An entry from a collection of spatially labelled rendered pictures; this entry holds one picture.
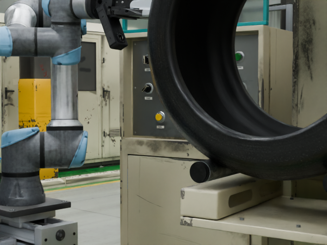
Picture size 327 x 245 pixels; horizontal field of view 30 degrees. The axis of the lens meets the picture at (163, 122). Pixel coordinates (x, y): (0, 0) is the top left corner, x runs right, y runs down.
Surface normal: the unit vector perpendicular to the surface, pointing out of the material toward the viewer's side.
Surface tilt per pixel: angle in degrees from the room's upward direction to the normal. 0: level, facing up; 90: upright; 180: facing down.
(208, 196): 90
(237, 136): 100
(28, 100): 90
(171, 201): 90
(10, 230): 90
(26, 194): 72
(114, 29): 64
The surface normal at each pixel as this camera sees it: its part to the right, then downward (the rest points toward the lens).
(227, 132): -0.58, 0.22
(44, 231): 0.74, 0.04
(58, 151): 0.19, 0.07
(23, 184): 0.37, -0.26
